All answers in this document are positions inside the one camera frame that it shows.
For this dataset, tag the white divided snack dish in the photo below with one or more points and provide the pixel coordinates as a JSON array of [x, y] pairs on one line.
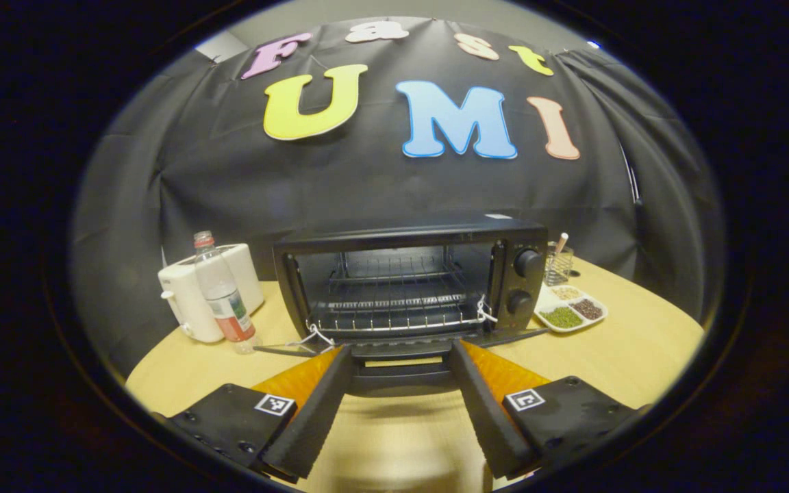
[[566, 316]]

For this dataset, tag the clear red label water bottle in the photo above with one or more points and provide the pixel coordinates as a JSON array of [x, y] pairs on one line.
[[223, 294]]

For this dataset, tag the black electric oven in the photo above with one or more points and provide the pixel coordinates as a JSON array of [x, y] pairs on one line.
[[524, 287]]

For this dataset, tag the white pink stick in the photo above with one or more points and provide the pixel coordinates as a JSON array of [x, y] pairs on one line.
[[561, 243]]

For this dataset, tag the black backdrop cloth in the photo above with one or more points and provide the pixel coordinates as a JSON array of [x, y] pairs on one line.
[[230, 185]]

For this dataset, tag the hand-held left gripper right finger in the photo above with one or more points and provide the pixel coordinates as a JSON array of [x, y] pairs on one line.
[[483, 418]]

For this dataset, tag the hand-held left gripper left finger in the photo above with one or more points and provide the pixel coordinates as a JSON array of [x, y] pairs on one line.
[[322, 411]]

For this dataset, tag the white toaster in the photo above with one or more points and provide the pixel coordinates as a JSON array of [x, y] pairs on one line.
[[182, 301]]

